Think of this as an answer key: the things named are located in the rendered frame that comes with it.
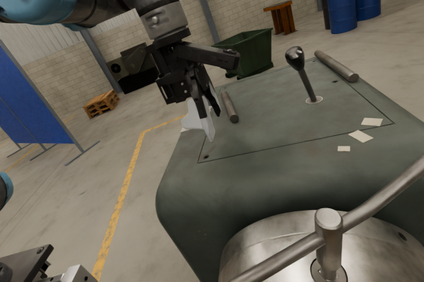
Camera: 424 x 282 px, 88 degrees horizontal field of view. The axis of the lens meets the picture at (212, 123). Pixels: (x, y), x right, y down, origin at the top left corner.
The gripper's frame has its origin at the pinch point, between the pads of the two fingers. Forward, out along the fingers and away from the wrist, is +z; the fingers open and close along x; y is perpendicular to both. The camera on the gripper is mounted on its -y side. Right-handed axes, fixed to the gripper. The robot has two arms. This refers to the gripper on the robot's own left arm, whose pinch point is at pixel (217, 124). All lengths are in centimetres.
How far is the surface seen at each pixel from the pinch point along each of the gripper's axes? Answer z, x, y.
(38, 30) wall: -202, -776, 782
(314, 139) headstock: 4.2, 6.6, -17.5
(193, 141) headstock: 4.1, -2.4, 8.2
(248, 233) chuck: 7.7, 21.0, -4.8
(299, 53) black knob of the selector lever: -9.8, 0.7, -18.5
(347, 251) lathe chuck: 6.4, 25.0, -16.2
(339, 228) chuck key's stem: -2.1, 28.3, -15.1
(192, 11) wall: -58, -951, 215
